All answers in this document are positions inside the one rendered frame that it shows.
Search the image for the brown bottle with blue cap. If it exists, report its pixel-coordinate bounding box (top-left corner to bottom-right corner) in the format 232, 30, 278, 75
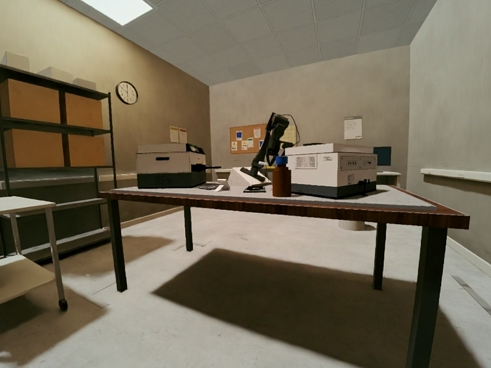
273, 156, 291, 197

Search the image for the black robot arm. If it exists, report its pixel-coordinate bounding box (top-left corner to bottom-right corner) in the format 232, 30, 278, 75
240, 112, 294, 182

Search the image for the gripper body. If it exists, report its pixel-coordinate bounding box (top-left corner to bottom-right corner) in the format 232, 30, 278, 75
266, 138, 279, 154

